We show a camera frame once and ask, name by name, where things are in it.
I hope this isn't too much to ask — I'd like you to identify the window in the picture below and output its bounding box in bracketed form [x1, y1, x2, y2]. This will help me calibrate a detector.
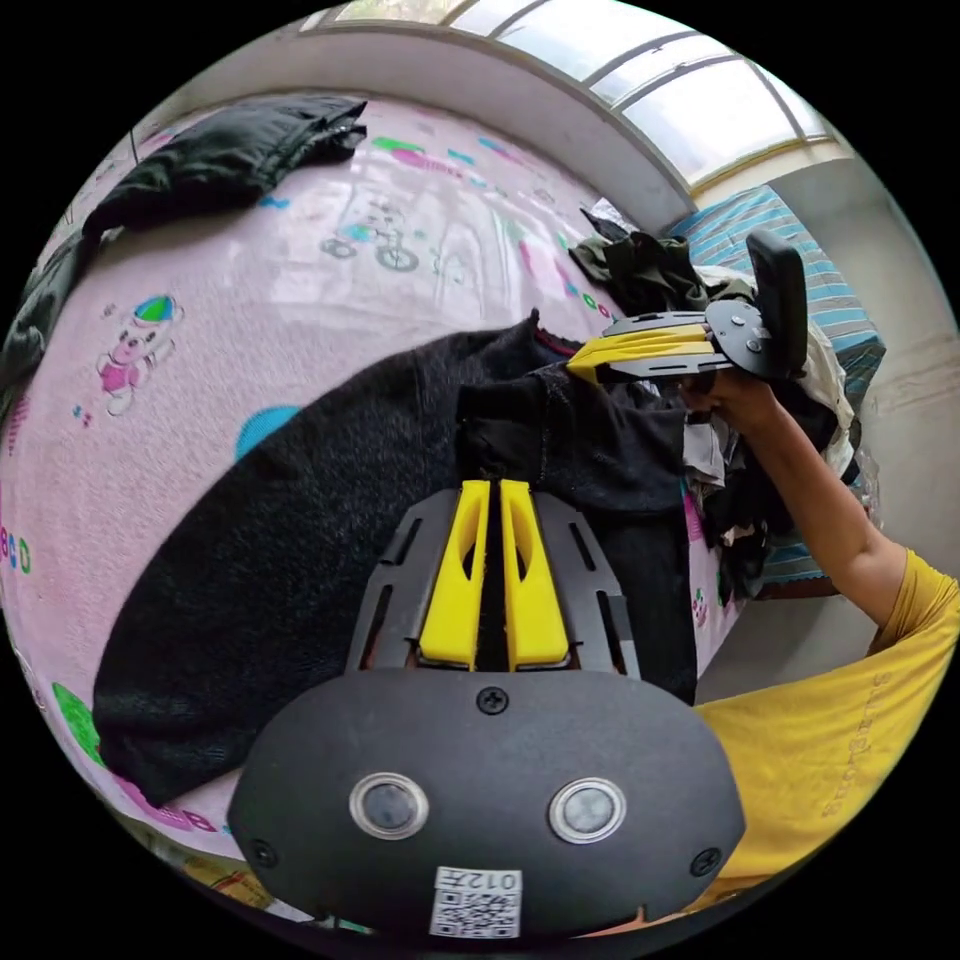
[299, 0, 835, 190]

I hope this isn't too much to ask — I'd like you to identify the pile of clothes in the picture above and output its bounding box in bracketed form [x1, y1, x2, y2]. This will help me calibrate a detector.
[567, 198, 864, 609]

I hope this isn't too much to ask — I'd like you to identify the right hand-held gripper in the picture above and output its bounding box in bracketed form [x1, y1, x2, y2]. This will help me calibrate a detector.
[565, 298, 768, 387]

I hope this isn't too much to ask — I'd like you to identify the person's body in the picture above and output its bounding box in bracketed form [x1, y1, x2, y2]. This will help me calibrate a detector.
[577, 547, 960, 940]

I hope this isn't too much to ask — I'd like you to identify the blue striped bedding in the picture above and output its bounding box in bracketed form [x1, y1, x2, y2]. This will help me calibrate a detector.
[663, 183, 890, 601]

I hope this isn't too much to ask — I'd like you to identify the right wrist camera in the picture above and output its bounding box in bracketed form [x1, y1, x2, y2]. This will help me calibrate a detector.
[745, 227, 810, 381]

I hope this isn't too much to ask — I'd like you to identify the bed with pink printed sheet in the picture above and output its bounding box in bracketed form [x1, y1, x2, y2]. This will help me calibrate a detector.
[0, 97, 751, 864]

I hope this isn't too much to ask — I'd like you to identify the dark green garment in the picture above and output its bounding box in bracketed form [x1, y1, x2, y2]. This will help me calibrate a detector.
[0, 230, 100, 403]

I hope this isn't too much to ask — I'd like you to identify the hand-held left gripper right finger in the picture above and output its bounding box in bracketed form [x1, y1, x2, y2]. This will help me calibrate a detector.
[500, 478, 570, 670]

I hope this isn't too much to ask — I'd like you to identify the person's right forearm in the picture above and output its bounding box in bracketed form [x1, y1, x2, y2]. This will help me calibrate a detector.
[719, 401, 913, 640]

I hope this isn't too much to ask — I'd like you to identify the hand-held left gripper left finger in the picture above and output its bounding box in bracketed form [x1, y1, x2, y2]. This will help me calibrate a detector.
[418, 479, 493, 672]

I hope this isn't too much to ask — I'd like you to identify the black sweater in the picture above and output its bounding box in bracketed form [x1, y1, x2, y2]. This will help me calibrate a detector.
[91, 307, 700, 810]

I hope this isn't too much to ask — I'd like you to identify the person's right hand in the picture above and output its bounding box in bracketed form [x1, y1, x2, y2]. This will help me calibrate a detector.
[677, 369, 783, 435]

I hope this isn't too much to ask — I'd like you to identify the folded black garment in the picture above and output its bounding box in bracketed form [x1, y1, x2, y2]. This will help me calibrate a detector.
[80, 95, 370, 235]

